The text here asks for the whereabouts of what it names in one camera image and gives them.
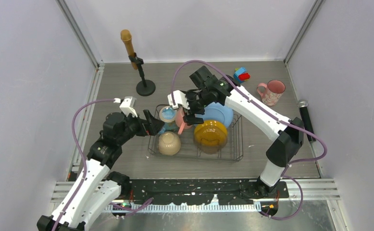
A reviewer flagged beige floral bowl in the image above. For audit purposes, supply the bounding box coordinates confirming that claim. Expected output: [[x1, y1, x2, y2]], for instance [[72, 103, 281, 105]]
[[158, 131, 181, 155]]

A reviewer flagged pink patterned mug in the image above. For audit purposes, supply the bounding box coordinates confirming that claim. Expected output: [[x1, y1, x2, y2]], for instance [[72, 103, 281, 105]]
[[256, 80, 286, 106]]

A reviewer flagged plain pink mug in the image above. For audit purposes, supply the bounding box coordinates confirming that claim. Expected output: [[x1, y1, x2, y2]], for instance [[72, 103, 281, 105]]
[[175, 107, 192, 135]]

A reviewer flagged light blue plate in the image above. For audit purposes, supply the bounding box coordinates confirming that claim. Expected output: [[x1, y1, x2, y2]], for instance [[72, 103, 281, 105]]
[[196, 103, 234, 128]]

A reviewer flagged black wire dish rack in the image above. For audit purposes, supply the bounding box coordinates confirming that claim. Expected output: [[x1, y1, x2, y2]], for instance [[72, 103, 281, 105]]
[[148, 105, 243, 162]]

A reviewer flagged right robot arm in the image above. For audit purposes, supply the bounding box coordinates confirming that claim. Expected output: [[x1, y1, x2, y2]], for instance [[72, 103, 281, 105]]
[[182, 66, 304, 198]]

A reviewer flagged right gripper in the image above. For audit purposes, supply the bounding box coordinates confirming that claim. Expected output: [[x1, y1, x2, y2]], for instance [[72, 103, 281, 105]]
[[182, 89, 211, 126]]

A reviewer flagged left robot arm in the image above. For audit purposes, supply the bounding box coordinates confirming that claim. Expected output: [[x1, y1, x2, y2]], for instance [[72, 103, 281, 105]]
[[37, 110, 164, 231]]

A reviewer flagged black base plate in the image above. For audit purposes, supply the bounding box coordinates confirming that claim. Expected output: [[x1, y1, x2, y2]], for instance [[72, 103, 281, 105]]
[[122, 179, 289, 205]]

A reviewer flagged colourful toy block stack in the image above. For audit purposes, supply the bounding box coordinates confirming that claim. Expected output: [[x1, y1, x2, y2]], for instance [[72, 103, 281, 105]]
[[233, 67, 251, 83]]

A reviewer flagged yellow plate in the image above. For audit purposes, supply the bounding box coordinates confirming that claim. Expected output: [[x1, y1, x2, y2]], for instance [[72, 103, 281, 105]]
[[194, 120, 228, 147]]

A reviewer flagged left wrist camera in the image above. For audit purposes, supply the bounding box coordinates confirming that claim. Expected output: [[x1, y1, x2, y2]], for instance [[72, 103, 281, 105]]
[[119, 96, 138, 117]]

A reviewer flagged blue glazed mug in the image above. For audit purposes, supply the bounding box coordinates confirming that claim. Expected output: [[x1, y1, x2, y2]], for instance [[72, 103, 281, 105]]
[[159, 106, 179, 134]]

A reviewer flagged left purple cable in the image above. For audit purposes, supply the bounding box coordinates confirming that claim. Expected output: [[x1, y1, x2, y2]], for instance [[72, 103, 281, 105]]
[[48, 98, 156, 231]]

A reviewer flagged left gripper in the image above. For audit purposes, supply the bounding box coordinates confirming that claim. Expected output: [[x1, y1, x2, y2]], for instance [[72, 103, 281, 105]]
[[117, 110, 163, 145]]

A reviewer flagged black microphone stand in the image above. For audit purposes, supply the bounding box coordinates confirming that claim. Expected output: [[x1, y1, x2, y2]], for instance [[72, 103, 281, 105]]
[[128, 53, 156, 96]]

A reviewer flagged black handheld microphone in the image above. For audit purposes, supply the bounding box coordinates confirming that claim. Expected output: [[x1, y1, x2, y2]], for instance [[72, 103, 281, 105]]
[[298, 100, 314, 134]]

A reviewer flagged brown microphone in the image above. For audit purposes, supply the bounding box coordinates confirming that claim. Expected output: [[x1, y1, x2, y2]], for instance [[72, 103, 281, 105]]
[[120, 29, 137, 70]]

